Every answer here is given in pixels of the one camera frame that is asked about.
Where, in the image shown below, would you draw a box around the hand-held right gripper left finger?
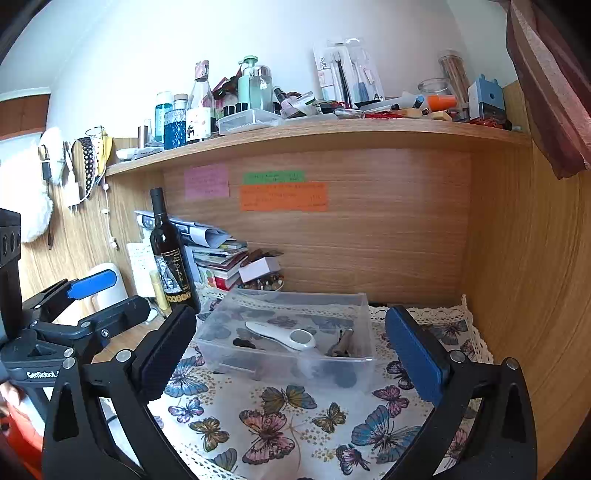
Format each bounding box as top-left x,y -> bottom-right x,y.
41,305 -> 198,480

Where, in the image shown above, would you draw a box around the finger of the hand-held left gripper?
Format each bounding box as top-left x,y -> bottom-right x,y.
21,270 -> 117,325
30,295 -> 151,364

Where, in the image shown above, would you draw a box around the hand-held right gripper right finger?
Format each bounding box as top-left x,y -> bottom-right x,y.
385,305 -> 540,480

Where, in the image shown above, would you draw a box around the small metal pliers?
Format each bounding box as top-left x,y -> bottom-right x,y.
325,328 -> 356,358

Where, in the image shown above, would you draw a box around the white handheld magnifier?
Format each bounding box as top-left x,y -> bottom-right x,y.
245,320 -> 318,352

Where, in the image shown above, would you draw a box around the clear plastic storage box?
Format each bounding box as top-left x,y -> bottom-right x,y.
191,288 -> 377,393

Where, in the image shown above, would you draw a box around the person's left hand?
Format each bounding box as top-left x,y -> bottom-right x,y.
0,384 -> 27,409

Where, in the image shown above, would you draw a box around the white plastic device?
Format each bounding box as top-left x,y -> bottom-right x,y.
85,262 -> 130,315

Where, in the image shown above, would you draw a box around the pale yellow tube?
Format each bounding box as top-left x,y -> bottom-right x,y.
148,270 -> 171,310

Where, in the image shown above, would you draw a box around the white paper sheet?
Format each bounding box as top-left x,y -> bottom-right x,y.
126,242 -> 158,298

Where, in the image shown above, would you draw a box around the dark wine bottle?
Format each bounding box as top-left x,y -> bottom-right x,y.
148,187 -> 202,315

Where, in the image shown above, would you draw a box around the white fluffy cloth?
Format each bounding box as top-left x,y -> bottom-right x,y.
18,127 -> 65,244

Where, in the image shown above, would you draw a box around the stack of books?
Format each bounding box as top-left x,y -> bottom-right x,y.
191,240 -> 250,291

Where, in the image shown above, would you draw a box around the rolled printed papers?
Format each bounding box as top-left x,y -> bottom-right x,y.
135,210 -> 232,247

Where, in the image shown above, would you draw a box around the black white lace band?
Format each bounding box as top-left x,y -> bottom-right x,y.
76,127 -> 107,199

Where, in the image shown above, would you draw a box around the box of small trinkets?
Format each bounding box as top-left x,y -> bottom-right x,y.
242,274 -> 284,292

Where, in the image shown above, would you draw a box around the butterfly print tablecloth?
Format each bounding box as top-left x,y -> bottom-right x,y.
108,284 -> 495,480

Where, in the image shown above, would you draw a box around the small white cardboard box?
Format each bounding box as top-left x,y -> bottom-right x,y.
238,256 -> 281,283

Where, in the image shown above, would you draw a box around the pink sticky note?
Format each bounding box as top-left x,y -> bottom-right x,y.
185,165 -> 230,200

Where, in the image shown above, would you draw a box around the blue patterned glass bottle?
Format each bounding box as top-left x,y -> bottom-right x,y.
164,93 -> 189,151

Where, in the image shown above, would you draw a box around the blue liquid bottle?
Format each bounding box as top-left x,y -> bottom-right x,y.
154,91 -> 174,144

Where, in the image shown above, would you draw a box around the orange sticky note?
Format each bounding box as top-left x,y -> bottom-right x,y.
239,182 -> 328,213

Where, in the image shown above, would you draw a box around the green sticky note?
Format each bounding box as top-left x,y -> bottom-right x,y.
242,170 -> 306,185

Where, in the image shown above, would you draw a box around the tall clear glass bottle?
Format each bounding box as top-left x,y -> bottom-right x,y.
186,60 -> 218,141

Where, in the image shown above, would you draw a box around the clear lidded plastic case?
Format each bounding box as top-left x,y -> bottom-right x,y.
217,109 -> 283,136

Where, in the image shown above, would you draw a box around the wooden shelf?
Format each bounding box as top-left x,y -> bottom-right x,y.
105,117 -> 534,177

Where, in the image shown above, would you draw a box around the green pump bottle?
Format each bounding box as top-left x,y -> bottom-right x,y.
238,56 -> 259,112

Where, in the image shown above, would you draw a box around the white syringe tube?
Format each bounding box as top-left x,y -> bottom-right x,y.
360,95 -> 426,114

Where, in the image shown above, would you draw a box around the clear plastic bottle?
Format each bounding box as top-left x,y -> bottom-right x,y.
252,65 -> 274,112

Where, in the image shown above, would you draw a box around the blue pencil sharpener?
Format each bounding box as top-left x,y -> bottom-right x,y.
467,75 -> 506,121

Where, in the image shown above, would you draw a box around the short glass jar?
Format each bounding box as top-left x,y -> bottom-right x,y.
418,78 -> 452,100

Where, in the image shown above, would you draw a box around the jar of wooden sticks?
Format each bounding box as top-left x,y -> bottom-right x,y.
438,50 -> 472,104

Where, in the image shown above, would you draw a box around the clear blister toothbrush pack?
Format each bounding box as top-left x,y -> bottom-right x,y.
344,38 -> 385,102

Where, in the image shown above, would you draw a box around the black toothbrush pack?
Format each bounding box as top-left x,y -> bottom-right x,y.
313,44 -> 354,104

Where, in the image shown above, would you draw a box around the pink brown curtain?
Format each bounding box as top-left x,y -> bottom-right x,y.
499,0 -> 591,180

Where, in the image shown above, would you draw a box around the white beaded cord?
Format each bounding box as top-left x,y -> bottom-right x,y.
102,182 -> 118,250

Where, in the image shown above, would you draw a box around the white charger with cable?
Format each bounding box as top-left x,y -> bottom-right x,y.
65,138 -> 86,213

